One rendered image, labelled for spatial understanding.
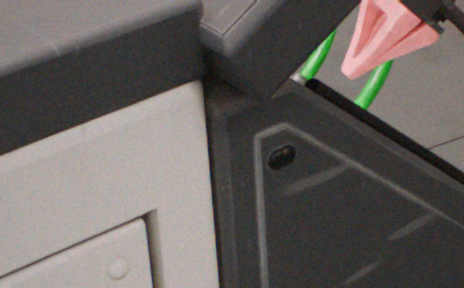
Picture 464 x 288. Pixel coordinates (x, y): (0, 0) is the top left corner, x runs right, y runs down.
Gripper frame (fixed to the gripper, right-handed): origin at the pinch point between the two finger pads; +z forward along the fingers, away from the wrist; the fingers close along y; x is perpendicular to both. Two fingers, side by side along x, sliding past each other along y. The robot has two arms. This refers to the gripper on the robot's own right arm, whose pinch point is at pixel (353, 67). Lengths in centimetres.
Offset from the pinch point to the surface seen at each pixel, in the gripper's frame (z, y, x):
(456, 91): 2, -165, -187
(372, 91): 1.3, -9.9, -9.1
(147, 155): 4, 37, 45
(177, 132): 3, 36, 44
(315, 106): -1, 31, 42
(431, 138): 14, -153, -167
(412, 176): -0.8, 22.8, 41.0
